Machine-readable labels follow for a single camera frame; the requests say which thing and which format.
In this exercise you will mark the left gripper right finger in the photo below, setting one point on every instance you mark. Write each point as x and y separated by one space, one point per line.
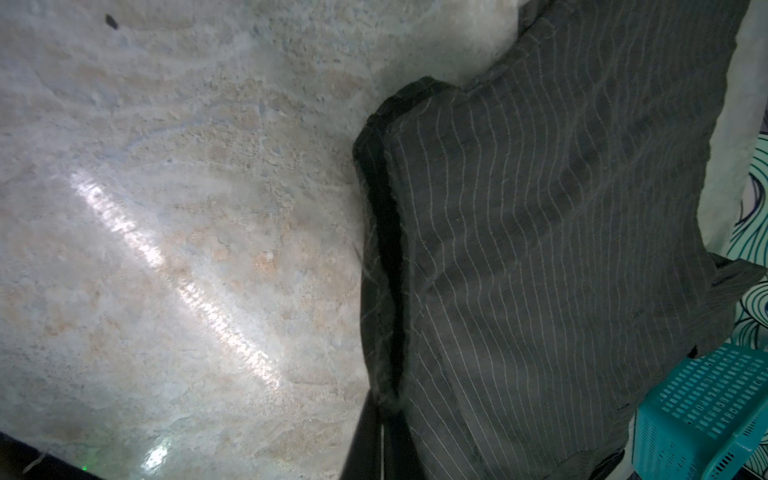
400 458

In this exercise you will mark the teal plastic basket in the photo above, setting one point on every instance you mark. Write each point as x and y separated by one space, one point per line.
706 419

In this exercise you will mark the dark pinstriped long sleeve shirt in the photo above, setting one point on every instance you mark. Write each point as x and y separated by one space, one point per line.
533 262

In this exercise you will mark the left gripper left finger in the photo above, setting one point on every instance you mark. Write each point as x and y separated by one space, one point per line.
363 461

